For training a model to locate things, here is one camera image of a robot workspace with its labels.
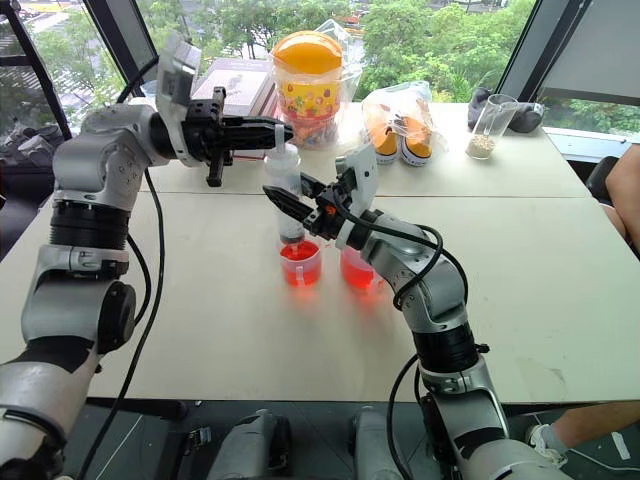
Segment stack of books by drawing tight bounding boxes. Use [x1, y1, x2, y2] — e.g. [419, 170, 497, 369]
[191, 56, 279, 162]

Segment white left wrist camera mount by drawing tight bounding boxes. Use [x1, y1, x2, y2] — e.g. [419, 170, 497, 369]
[154, 30, 203, 167]

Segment orange canvas shoe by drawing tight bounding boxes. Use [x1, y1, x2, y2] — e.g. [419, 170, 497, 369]
[370, 115, 402, 166]
[398, 115, 434, 168]

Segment bystander bare knee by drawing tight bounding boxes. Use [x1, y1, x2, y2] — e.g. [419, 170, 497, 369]
[602, 143, 640, 247]

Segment clear cup with red liquid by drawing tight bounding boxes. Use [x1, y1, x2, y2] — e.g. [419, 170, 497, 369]
[278, 239, 322, 290]
[340, 243, 384, 294]

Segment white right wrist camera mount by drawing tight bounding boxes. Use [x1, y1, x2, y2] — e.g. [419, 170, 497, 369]
[333, 143, 380, 250]

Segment clear plastic bottle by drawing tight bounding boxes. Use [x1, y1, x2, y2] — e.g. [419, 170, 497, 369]
[263, 124, 307, 257]

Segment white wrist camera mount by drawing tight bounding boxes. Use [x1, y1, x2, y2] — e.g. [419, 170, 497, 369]
[333, 143, 380, 250]
[154, 30, 203, 167]

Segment tall glass with beans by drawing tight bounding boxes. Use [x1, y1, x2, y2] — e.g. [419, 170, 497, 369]
[465, 93, 520, 161]

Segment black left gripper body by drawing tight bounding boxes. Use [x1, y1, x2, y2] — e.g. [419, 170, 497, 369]
[180, 86, 237, 188]

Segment grey cloth bundle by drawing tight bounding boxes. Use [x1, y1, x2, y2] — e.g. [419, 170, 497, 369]
[466, 86, 546, 134]

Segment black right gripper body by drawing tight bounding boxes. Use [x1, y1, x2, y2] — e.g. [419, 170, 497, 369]
[303, 180, 365, 245]

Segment clear plastic bag around jar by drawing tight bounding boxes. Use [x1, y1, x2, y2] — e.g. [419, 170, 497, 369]
[266, 18, 365, 152]

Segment grey rounded robot leg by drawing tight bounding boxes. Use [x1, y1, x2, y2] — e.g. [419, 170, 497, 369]
[351, 405, 427, 480]
[206, 408, 295, 480]

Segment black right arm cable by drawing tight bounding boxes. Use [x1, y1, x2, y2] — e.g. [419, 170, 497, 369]
[342, 197, 471, 480]

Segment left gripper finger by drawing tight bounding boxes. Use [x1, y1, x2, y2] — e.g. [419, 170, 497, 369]
[225, 128, 296, 152]
[224, 114, 287, 134]

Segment white bystander sneaker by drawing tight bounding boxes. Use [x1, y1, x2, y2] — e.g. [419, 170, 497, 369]
[524, 422, 570, 469]

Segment grey shoes on floor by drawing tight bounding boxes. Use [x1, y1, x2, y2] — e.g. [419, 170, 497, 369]
[0, 123, 65, 169]

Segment black chair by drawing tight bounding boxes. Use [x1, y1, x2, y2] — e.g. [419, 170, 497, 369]
[584, 155, 622, 206]

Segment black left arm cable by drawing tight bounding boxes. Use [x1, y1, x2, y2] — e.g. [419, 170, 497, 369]
[74, 59, 169, 480]

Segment white paper slip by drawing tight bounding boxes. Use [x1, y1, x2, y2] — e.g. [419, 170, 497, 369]
[611, 431, 632, 462]

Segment bystander lower leg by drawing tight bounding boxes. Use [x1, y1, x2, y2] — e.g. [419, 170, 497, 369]
[551, 398, 640, 452]

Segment toy jar with yellow lid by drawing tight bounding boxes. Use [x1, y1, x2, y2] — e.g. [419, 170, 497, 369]
[271, 29, 347, 150]

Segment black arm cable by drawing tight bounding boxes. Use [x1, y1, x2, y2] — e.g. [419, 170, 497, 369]
[74, 59, 169, 480]
[342, 197, 471, 480]

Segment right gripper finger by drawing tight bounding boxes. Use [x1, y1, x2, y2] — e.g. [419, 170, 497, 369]
[261, 185, 320, 227]
[298, 171, 332, 200]

